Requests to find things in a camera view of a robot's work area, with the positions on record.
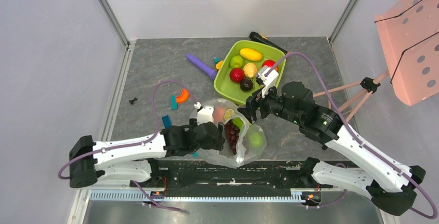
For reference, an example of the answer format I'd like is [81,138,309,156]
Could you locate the green starfruit piece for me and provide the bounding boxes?
[232,118,244,129]

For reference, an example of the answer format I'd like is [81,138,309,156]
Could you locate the clear plastic bag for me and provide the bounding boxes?
[197,98,267,168]

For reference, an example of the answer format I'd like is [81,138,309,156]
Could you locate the green plastic tray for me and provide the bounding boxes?
[213,40,284,105]

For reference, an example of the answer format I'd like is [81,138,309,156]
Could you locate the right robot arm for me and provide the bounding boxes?
[238,82,426,216]

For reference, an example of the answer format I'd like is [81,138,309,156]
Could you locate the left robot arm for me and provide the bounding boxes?
[68,118,225,188]

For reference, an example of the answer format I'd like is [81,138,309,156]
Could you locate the lemon slice in bag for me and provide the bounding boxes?
[224,109,235,121]

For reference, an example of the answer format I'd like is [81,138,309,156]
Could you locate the dark red grapes in bag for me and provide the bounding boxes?
[225,122,240,155]

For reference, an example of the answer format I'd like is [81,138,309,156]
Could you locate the dark purple fake plum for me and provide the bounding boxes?
[239,79,254,92]

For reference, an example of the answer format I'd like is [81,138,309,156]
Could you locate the green fruit in bag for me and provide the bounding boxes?
[247,132,266,148]

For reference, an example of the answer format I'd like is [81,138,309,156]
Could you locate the red fake pomegranate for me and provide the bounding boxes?
[229,68,245,83]

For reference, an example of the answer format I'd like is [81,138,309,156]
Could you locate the yellow fake pear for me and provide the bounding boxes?
[242,63,258,79]

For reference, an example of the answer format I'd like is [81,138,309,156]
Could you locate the red fake apple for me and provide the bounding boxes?
[261,59,276,68]

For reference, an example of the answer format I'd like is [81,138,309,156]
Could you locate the green fake apple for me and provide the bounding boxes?
[229,55,244,69]

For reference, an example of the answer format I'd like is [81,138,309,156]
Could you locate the yellow fake mango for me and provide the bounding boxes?
[239,48,263,62]

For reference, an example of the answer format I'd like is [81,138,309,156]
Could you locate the blue rectangular block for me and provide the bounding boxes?
[162,115,172,128]

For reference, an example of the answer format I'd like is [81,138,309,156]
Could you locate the teal long block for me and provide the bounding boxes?
[171,95,178,110]

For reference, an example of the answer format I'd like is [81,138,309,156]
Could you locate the orange curved toy piece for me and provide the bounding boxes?
[175,88,190,103]

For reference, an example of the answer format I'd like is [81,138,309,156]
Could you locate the orange yellow toy piece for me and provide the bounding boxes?
[215,61,223,70]

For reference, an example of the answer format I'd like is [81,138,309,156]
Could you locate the black flashlight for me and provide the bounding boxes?
[249,32,288,54]

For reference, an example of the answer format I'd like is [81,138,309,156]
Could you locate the small black screw piece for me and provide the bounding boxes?
[128,97,138,105]

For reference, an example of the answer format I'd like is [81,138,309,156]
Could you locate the pink perforated music stand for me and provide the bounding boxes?
[329,0,438,121]

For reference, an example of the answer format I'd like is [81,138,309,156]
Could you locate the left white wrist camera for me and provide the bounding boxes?
[194,102,214,125]

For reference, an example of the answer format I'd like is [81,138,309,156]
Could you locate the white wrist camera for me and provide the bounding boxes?
[194,102,214,125]
[255,66,279,98]

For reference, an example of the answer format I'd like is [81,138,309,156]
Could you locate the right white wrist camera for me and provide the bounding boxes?
[255,66,279,98]

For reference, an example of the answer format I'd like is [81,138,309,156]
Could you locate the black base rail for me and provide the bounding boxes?
[140,159,317,197]

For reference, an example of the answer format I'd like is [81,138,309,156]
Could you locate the purple plastic handle tool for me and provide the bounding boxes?
[186,54,217,80]

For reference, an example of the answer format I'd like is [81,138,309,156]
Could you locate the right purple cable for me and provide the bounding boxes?
[264,51,438,220]

